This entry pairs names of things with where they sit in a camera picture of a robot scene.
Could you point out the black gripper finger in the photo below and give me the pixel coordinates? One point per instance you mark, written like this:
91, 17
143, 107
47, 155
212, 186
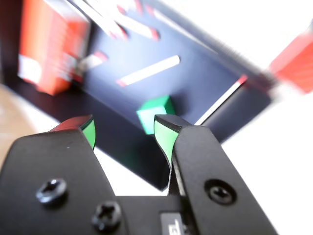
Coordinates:
207, 159
49, 159

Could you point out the green wooden cube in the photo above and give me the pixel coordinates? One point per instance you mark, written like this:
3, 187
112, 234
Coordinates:
156, 110

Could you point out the red wooden cube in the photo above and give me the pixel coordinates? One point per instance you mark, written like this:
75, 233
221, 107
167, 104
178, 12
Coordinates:
296, 66

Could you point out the black box tray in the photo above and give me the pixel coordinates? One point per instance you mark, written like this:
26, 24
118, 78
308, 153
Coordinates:
195, 80

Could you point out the orange matchbox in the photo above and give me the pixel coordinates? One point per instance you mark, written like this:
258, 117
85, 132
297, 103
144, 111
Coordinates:
49, 44

